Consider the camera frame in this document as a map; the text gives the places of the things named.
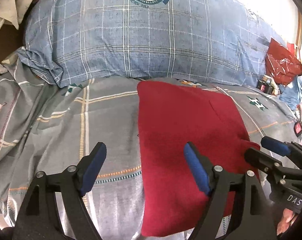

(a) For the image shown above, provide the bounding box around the dark jar on nightstand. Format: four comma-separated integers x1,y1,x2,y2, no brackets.
256,75,278,95

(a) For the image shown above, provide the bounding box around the grey plaid bed sheet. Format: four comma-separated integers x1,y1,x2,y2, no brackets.
0,51,302,240

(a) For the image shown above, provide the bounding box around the small red tag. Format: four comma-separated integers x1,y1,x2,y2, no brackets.
294,121,302,137

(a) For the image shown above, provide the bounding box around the blue fabric pile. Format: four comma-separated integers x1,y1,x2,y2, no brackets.
278,75,302,111

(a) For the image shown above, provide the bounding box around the person's right hand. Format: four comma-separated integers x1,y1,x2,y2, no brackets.
277,209,298,236

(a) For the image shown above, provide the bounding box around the blue plaid pillow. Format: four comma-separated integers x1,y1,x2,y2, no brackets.
17,0,283,87

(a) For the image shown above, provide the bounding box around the red plastic bag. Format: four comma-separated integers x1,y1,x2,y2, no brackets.
265,38,302,86

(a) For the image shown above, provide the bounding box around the red knit garment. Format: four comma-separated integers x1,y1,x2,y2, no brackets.
137,81,258,237

